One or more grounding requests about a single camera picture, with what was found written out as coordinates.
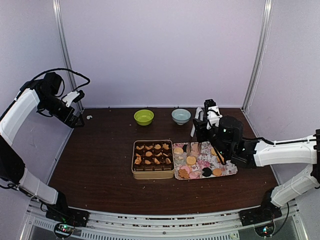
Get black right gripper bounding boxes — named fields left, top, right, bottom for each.
left=193, top=116, right=230, bottom=159

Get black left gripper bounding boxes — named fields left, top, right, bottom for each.
left=38, top=93, right=85, bottom=128

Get metal serving tongs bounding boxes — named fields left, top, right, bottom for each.
left=186, top=106, right=204, bottom=157

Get gold cookie tin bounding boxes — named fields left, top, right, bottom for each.
left=131, top=139, right=175, bottom=180

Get brown flower cookie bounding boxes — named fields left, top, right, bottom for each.
left=136, top=145, right=145, bottom=151

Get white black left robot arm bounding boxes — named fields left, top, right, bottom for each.
left=0, top=68, right=90, bottom=222

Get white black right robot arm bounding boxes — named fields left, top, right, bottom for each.
left=193, top=116, right=320, bottom=226

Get floral cookie tray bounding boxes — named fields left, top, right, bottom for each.
left=173, top=142, right=238, bottom=180

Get light blue striped bowl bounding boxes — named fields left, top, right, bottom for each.
left=171, top=108, right=191, bottom=126

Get round patterned biscuit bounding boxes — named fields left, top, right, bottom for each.
left=173, top=147, right=184, bottom=155

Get black sandwich cookie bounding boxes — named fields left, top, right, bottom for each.
left=202, top=167, right=212, bottom=178

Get pink round cookie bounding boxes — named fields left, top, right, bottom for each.
left=180, top=165, right=192, bottom=174

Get green bowl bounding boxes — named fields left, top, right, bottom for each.
left=133, top=109, right=155, bottom=126

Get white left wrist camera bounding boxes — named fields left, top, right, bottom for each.
left=61, top=90, right=85, bottom=107

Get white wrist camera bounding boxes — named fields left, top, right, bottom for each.
left=203, top=99, right=223, bottom=130
left=61, top=90, right=85, bottom=107

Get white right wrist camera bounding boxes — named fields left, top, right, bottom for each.
left=203, top=99, right=223, bottom=130

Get aluminium corner post left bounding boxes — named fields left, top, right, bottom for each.
left=52, top=0, right=84, bottom=112

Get aluminium corner post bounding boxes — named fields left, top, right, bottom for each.
left=52, top=0, right=84, bottom=112
left=242, top=0, right=274, bottom=115

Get aluminium front rail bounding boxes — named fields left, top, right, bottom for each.
left=19, top=196, right=310, bottom=240

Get aluminium corner post right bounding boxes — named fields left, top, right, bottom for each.
left=242, top=0, right=274, bottom=115

